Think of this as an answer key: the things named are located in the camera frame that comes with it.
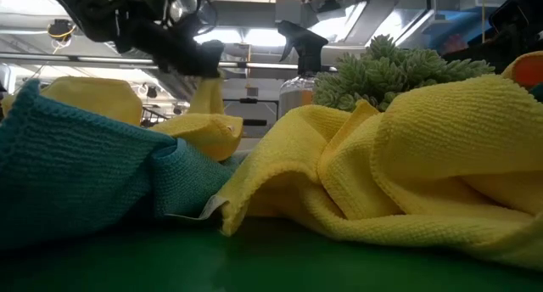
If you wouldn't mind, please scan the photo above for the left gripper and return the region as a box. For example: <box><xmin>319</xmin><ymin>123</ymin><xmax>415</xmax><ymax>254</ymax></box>
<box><xmin>114</xmin><ymin>9</ymin><xmax>226</xmax><ymax>78</ymax></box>

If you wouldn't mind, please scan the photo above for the orange microfiber towel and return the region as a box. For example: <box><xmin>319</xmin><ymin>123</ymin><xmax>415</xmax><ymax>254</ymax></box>
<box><xmin>501</xmin><ymin>50</ymin><xmax>543</xmax><ymax>90</ymax></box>

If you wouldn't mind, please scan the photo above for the bright ceiling light panel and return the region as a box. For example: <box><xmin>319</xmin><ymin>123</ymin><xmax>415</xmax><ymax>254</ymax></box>
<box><xmin>193</xmin><ymin>26</ymin><xmax>288</xmax><ymax>48</ymax></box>

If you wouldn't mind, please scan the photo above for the clear spray bottle black trigger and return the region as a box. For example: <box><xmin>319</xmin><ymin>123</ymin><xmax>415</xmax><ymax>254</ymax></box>
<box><xmin>277</xmin><ymin>20</ymin><xmax>331</xmax><ymax>120</ymax></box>

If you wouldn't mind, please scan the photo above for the grey horizontal ceiling pipe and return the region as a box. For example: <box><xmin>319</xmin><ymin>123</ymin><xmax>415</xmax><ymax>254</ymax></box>
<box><xmin>0</xmin><ymin>52</ymin><xmax>340</xmax><ymax>71</ymax></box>

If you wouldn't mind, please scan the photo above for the artificial succulent in grey pot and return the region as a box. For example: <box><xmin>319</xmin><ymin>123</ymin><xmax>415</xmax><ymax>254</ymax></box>
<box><xmin>312</xmin><ymin>33</ymin><xmax>496</xmax><ymax>113</ymax></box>

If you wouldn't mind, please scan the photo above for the green table mat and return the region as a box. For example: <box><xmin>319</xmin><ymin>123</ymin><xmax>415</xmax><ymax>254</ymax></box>
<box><xmin>0</xmin><ymin>217</ymin><xmax>543</xmax><ymax>292</ymax></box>

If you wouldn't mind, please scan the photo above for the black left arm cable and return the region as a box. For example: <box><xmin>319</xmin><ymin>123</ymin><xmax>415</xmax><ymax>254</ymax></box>
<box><xmin>168</xmin><ymin>0</ymin><xmax>219</xmax><ymax>35</ymax></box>

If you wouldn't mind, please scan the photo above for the black rectangular stand frame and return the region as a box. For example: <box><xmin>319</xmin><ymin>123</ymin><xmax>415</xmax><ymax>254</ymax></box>
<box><xmin>222</xmin><ymin>97</ymin><xmax>281</xmax><ymax>127</ymax></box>

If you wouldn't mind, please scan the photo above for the black reel with yellow cord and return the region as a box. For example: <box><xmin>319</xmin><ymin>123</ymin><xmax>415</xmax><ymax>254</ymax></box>
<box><xmin>47</xmin><ymin>19</ymin><xmax>78</xmax><ymax>42</ymax></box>

